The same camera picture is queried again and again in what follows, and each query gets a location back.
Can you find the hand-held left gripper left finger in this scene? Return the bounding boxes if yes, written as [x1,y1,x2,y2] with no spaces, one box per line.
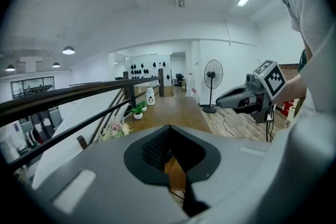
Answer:
[33,125,190,224]

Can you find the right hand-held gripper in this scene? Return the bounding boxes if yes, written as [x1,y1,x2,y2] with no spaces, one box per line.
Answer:
[215,60,287,124]

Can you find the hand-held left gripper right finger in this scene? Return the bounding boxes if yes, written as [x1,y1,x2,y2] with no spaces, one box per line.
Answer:
[170,125,271,224]

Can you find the person's right forearm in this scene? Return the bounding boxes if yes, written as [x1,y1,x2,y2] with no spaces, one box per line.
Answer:
[272,70,308,106]

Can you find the black standing fan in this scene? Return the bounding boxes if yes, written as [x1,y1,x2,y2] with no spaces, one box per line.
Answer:
[202,59,224,114]

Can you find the white dispenser with red label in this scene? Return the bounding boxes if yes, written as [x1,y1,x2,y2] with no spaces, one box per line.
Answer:
[187,73,198,104]

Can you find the pastel flower bouquet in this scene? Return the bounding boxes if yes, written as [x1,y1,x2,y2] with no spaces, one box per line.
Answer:
[101,115,131,142]

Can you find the red floor box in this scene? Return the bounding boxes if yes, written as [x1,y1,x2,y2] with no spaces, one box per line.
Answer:
[281,99,296,116]

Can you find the white bottle with penguin print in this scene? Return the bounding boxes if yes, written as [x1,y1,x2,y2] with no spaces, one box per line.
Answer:
[146,87,155,106]

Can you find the cardboard box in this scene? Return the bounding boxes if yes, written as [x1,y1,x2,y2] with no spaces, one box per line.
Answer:
[133,86,148,99]

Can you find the person's white shirt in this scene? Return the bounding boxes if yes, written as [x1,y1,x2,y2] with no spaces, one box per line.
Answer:
[258,0,336,224]

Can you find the black framed glass partition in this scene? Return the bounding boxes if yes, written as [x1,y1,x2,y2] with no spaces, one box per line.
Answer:
[10,76,55,99]

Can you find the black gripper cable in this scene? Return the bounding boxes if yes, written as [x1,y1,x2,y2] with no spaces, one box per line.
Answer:
[265,103,277,143]

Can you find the group of black wall-hung items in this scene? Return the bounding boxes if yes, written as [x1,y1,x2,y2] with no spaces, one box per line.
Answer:
[130,61,170,80]

